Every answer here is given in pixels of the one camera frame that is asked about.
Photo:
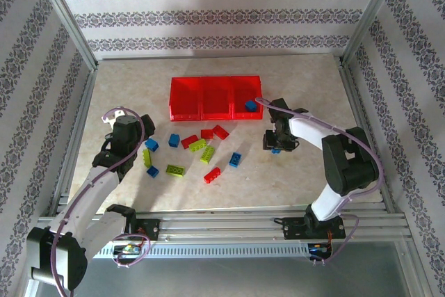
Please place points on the blue lego brick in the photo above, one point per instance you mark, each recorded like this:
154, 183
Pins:
275, 151
236, 159
174, 140
251, 106
151, 144
152, 171

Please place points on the lime green lego brick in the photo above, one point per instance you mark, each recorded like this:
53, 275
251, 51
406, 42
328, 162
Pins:
147, 158
197, 145
207, 153
175, 170

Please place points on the red lego brick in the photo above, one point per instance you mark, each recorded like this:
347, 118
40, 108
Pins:
207, 134
189, 141
212, 175
221, 132

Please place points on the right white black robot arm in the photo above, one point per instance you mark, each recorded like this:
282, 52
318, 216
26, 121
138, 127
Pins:
309, 133

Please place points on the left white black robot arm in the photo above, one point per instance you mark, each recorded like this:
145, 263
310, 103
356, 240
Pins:
94, 189

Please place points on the grey sheet metal panel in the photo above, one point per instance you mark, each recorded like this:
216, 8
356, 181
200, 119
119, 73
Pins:
222, 276

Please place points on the aluminium side rail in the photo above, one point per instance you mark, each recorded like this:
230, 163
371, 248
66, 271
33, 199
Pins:
78, 130
365, 130

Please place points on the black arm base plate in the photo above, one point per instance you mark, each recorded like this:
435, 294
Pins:
293, 229
153, 231

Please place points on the thin aluminium wall rail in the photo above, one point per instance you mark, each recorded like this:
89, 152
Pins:
222, 56

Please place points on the wide aluminium mounting rail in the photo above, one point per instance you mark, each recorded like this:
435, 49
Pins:
222, 225

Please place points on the aluminium frame post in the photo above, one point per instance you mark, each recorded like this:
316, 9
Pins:
66, 17
373, 15

